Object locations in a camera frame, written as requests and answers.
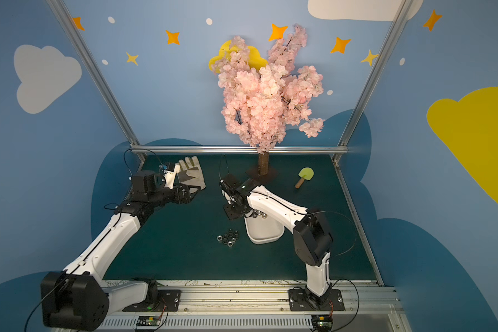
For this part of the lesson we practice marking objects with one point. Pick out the aluminium right frame post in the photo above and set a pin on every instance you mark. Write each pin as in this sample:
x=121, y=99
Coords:
x=403, y=14

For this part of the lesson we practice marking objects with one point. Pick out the green toy paddle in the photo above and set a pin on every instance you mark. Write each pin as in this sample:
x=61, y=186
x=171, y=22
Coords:
x=305, y=174

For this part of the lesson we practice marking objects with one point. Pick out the white storage box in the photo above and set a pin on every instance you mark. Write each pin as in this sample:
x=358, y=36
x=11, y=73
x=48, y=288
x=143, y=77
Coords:
x=261, y=231

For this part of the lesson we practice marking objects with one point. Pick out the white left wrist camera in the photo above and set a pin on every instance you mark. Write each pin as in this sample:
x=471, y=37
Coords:
x=170, y=171

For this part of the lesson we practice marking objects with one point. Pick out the aluminium frame post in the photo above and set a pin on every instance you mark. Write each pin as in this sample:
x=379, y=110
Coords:
x=403, y=14
x=65, y=20

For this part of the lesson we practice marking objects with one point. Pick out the right green circuit board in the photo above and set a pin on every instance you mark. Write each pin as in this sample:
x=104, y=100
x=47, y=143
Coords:
x=321, y=323

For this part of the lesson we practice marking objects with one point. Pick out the green circuit board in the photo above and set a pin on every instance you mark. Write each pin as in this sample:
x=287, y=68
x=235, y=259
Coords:
x=321, y=323
x=148, y=322

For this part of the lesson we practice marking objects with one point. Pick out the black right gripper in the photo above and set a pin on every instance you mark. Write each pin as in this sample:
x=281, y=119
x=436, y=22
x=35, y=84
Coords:
x=232, y=209

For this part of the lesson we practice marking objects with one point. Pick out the pink blossom artificial tree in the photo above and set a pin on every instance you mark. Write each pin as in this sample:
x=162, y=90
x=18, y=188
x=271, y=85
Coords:
x=263, y=96

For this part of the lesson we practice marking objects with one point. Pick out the white canvas work glove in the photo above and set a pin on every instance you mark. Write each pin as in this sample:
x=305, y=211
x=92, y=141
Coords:
x=190, y=172

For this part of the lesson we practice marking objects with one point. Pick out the pile of steel nuts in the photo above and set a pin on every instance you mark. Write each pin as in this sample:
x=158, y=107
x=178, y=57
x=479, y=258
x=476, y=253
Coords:
x=229, y=238

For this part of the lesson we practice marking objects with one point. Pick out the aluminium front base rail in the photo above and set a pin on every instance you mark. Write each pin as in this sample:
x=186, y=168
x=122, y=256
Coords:
x=265, y=305

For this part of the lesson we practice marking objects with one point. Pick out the left green circuit board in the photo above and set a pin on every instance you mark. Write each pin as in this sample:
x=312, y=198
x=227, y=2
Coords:
x=148, y=322

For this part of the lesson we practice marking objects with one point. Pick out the dark tree base plate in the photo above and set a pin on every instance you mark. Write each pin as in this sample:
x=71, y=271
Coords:
x=267, y=178

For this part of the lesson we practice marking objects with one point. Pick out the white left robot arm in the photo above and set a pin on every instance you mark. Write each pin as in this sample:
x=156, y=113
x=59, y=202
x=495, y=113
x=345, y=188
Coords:
x=75, y=298

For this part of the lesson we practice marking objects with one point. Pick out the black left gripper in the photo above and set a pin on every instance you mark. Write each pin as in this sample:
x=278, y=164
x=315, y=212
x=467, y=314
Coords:
x=180, y=193

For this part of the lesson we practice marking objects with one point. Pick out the aluminium left frame post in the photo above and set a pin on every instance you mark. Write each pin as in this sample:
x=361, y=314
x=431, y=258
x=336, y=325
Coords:
x=65, y=20

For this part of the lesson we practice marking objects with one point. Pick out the heap of nuts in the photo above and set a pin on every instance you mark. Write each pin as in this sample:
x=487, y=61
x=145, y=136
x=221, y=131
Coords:
x=258, y=214

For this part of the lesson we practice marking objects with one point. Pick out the aluminium back frame rail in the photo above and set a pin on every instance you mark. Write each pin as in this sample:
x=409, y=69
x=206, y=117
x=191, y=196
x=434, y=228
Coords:
x=178, y=149

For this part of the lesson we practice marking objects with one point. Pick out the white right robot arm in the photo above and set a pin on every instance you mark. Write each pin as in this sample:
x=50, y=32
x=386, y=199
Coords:
x=312, y=238

